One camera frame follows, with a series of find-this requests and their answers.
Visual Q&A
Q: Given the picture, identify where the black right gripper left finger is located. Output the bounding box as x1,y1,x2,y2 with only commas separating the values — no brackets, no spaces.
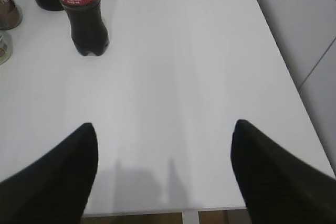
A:
1,123,99,223

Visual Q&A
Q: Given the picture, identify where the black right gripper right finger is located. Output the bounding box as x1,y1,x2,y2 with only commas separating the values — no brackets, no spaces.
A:
230,119,335,223

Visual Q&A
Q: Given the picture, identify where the cola bottle red label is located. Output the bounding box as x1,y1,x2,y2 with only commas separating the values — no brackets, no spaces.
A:
60,0,109,56

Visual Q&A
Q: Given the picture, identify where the white milky drink bottle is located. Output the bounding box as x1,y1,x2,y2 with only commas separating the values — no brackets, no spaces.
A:
0,30,13,65

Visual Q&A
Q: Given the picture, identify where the brown coffee drink bottle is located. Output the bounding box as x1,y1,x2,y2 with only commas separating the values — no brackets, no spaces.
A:
0,0,23,30

